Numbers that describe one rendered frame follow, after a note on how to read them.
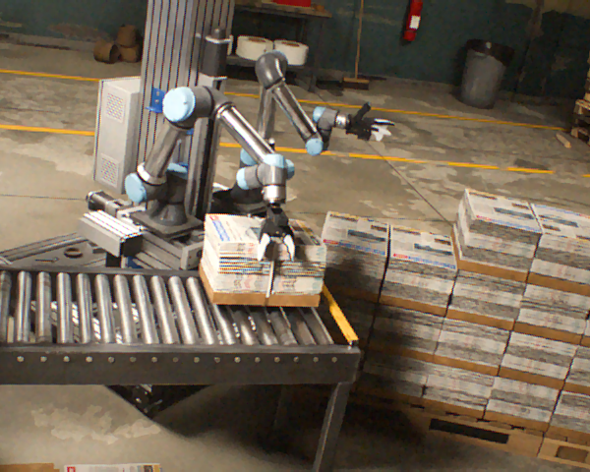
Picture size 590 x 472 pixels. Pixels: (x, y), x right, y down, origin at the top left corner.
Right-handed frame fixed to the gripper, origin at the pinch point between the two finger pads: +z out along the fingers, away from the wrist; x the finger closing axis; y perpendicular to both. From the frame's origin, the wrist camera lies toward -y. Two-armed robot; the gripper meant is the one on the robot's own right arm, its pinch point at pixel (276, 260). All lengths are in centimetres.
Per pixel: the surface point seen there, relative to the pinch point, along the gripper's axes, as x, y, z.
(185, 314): 27.1, 15.5, 17.1
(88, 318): 59, 12, 19
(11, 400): 84, 110, 49
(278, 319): -4.9, 14.7, 18.4
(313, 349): -11.9, -1.3, 28.9
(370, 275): -58, 61, -2
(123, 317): 47, 14, 18
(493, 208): -106, 42, -30
